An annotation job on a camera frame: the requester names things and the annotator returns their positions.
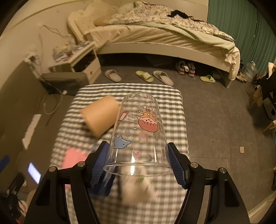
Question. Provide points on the pink faceted cup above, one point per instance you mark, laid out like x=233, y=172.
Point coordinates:
x=72, y=157

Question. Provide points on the green slipper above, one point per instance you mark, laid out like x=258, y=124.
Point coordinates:
x=144, y=76
x=208, y=79

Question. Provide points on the cluttered chair with clothes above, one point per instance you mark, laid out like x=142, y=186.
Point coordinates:
x=265, y=95

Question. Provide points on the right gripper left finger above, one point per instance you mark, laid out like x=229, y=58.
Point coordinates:
x=50, y=202

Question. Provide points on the white paper scrap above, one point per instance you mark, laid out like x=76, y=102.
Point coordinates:
x=242, y=149

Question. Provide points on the brown paper cup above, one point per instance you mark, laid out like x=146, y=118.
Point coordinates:
x=100, y=115

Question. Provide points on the white nightstand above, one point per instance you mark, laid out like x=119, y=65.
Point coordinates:
x=83, y=60

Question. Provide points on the wall power strip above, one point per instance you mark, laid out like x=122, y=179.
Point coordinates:
x=31, y=57

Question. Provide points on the bed with white frame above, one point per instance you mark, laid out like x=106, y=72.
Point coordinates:
x=111, y=39

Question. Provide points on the lit smartphone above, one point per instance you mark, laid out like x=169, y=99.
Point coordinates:
x=34, y=173

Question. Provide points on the grey slipper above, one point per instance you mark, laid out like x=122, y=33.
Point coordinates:
x=113, y=76
x=163, y=77

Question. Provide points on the sneaker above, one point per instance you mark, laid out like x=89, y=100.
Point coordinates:
x=182, y=68
x=192, y=69

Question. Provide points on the floral duvet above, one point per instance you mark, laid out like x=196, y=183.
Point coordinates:
x=160, y=16

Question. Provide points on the white leaf-print cup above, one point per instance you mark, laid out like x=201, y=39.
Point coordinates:
x=136, y=186

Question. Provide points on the beige pillow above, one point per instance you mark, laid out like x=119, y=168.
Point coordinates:
x=103, y=20

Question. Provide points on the green curtain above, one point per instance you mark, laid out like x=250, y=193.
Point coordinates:
x=252, y=34

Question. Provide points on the checkered tablecloth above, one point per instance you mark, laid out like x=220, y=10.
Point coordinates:
x=74, y=133

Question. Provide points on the large water jug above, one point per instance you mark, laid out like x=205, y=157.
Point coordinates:
x=250, y=71

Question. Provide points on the clear cartoon plastic cup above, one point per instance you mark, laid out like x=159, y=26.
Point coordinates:
x=138, y=137

